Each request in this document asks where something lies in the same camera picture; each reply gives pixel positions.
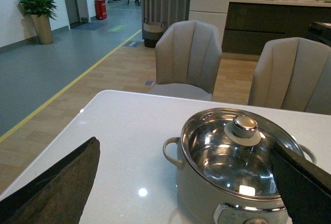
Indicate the potted green plant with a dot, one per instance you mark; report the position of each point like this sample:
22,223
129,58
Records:
40,11

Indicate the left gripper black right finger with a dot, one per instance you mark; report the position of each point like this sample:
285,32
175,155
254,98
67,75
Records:
303,186

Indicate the right beige upholstered chair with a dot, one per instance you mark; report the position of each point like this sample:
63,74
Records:
292,74

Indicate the white pillar cabinet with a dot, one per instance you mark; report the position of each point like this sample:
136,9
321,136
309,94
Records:
209,4

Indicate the red bin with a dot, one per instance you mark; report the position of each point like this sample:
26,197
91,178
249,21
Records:
101,9

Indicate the beige upholstered chair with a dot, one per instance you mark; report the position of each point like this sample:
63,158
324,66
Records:
187,61
292,74

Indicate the woven laundry basket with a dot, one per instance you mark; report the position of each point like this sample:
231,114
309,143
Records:
152,32

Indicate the beige electric cooking pot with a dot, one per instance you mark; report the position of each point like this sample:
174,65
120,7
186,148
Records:
210,204

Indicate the left beige upholstered chair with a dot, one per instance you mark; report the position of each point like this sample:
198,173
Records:
187,61

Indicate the glass pot lid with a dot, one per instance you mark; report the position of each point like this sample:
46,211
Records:
230,149

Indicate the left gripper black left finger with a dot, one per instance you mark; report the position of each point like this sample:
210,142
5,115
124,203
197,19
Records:
59,194

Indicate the dark kitchen counter cabinet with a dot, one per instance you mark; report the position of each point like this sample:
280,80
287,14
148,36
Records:
249,26

